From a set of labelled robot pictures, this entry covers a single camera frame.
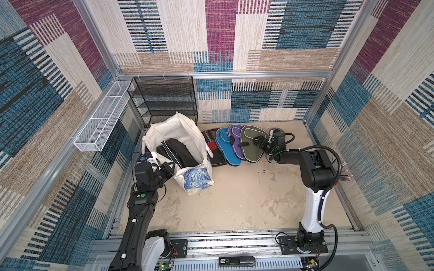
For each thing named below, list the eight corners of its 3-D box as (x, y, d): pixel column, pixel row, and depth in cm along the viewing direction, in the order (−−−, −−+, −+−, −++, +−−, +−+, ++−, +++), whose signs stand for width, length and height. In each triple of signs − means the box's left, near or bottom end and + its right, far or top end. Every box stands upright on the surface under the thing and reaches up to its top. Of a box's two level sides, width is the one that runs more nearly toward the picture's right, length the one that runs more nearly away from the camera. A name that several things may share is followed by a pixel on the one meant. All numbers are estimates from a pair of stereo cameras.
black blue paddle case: (225, 172, 100) (225, 164, 93) (213, 138, 116) (213, 129, 109) (239, 168, 101) (241, 160, 94) (226, 136, 117) (226, 126, 110)
